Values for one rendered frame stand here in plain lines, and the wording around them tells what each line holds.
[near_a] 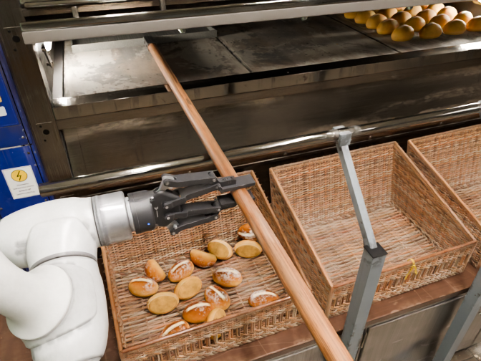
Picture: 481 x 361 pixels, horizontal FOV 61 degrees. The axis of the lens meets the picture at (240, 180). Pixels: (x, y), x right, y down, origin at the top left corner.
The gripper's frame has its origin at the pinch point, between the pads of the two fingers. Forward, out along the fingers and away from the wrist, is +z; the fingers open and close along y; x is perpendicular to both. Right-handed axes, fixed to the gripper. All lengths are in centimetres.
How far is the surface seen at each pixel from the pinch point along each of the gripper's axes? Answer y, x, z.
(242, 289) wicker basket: 61, -23, 10
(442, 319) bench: 78, 1, 78
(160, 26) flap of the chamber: -21.1, -39.6, -4.6
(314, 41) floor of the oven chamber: 2, -81, 61
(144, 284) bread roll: 56, -31, -20
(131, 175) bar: 3.4, -17.0, -18.3
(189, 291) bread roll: 57, -25, -7
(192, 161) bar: 2.8, -17.0, -4.6
